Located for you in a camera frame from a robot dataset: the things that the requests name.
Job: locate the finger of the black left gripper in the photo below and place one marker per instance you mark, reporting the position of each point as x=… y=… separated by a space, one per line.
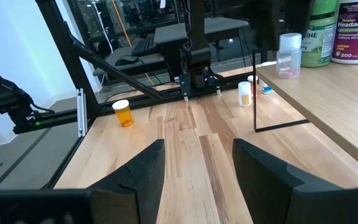
x=269 y=46

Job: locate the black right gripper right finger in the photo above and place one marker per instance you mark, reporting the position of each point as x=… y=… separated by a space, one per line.
x=269 y=193

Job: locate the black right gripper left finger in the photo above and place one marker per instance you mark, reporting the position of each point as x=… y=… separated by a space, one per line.
x=129 y=199

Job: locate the clear pink-tinted bottle white cap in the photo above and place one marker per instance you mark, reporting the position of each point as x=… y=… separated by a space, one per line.
x=288 y=59

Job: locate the white bottle with blue label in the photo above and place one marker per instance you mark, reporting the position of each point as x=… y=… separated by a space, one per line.
x=264 y=88

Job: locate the green bottle with green cap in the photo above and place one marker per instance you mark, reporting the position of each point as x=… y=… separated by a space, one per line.
x=317 y=40

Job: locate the white bottle with yellow label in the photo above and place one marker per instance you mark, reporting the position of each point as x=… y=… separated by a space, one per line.
x=245 y=96

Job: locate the orange pill vial white cap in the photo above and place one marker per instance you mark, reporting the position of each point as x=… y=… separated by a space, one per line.
x=123 y=116

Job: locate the large white maroon-label bottle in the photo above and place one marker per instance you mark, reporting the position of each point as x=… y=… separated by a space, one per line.
x=356 y=34

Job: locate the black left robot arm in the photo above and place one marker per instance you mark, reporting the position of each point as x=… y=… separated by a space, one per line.
x=199 y=62

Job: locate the wooden shelf black metal legs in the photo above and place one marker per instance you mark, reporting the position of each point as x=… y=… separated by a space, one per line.
x=337 y=102

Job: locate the grey desk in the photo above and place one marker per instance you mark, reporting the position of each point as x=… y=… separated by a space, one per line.
x=204 y=26

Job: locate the black keyboard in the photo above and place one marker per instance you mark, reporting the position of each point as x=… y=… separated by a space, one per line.
x=145 y=46

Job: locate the black computer mouse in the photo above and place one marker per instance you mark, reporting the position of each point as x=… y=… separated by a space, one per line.
x=126 y=59

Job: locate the black jointed stand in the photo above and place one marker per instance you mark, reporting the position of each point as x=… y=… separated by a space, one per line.
x=8 y=93

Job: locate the silver frame bracket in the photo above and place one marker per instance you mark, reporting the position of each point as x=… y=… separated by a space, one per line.
x=81 y=115

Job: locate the black aluminium table frame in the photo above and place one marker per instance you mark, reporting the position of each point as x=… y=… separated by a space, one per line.
x=64 y=46

